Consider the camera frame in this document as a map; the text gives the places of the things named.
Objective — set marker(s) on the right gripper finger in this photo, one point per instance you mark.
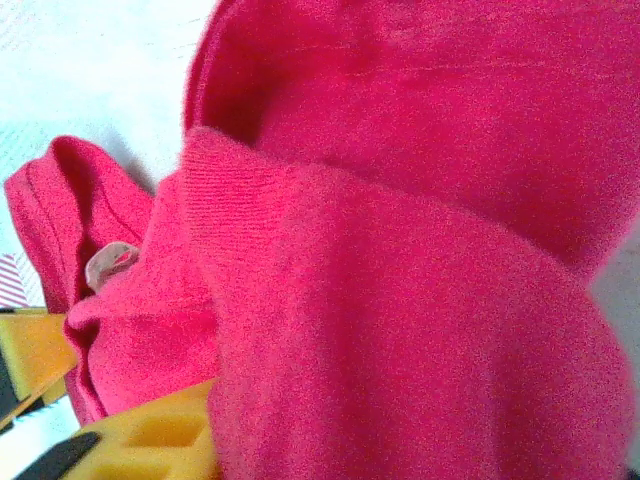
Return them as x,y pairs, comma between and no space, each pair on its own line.
150,440

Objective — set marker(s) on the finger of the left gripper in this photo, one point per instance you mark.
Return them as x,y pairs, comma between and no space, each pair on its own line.
30,350

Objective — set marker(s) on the red t-shirt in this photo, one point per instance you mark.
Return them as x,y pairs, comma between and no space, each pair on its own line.
400,250

